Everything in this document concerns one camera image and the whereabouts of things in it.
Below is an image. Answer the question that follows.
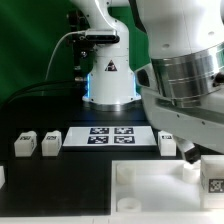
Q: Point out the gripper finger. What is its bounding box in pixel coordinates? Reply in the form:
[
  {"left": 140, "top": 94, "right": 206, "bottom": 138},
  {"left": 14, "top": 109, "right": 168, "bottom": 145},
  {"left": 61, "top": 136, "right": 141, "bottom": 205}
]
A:
[{"left": 175, "top": 137, "right": 200, "bottom": 164}]

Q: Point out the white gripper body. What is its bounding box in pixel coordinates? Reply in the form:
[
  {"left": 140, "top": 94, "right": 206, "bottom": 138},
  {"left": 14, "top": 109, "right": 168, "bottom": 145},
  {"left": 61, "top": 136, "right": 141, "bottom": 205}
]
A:
[{"left": 141, "top": 88, "right": 224, "bottom": 154}]

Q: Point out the white square tabletop tray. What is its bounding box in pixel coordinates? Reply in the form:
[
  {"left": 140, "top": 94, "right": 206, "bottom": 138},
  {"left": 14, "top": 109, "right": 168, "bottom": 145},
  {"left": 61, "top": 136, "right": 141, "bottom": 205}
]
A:
[{"left": 111, "top": 160, "right": 224, "bottom": 218}]

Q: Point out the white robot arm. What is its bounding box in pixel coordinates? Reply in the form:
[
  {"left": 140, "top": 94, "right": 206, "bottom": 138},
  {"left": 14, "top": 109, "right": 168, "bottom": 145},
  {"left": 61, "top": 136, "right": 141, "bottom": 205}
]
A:
[{"left": 71, "top": 0, "right": 224, "bottom": 163}]

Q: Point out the white sheet with tags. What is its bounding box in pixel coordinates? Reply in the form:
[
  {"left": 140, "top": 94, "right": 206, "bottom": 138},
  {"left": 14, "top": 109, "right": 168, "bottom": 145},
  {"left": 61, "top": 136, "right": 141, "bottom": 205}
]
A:
[{"left": 63, "top": 126, "right": 157, "bottom": 147}]

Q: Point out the white block at left edge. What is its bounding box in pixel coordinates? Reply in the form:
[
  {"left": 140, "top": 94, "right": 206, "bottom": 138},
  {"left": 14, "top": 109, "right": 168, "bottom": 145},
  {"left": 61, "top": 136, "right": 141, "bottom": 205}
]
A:
[{"left": 0, "top": 166, "right": 5, "bottom": 189}]

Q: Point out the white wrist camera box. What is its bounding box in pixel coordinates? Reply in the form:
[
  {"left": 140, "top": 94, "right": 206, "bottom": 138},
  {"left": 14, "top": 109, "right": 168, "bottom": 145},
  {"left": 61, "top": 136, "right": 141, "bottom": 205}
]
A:
[{"left": 135, "top": 63, "right": 159, "bottom": 95}]

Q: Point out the black cables bundle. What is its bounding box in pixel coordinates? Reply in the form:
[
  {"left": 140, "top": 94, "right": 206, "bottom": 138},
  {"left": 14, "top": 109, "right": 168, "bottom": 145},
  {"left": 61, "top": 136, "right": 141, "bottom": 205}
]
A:
[{"left": 0, "top": 79, "right": 88, "bottom": 111}]

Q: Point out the white cable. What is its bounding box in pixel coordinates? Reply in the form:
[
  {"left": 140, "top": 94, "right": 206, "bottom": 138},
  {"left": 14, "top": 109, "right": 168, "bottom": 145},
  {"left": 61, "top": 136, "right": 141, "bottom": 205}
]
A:
[{"left": 45, "top": 30, "right": 89, "bottom": 82}]

